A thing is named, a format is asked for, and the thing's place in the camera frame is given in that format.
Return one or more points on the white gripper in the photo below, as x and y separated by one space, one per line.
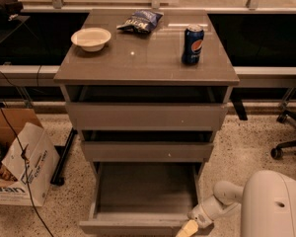
199 215

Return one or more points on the grey bottom drawer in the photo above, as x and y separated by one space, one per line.
143 198

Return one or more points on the grey drawer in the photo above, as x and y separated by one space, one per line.
92 116
146 151
143 198

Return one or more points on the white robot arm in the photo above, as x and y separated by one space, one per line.
267 203

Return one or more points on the grey middle drawer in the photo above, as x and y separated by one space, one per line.
146 151

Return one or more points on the grey drawer cabinet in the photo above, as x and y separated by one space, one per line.
148 69

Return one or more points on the grey top drawer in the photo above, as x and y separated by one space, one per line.
92 116

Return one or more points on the black office chair base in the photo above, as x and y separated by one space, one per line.
287 138

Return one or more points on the black desk leg right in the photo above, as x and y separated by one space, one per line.
237 102

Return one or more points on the black desk leg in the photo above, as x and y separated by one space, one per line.
63 152
237 102

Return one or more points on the black desk leg left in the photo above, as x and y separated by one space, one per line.
63 152

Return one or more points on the cardboard box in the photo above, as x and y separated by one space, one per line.
28 158

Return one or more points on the blue pepsi can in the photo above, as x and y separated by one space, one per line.
194 35

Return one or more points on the white bowl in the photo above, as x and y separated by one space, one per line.
91 39

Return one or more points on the blue chip bag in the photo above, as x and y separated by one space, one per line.
142 22

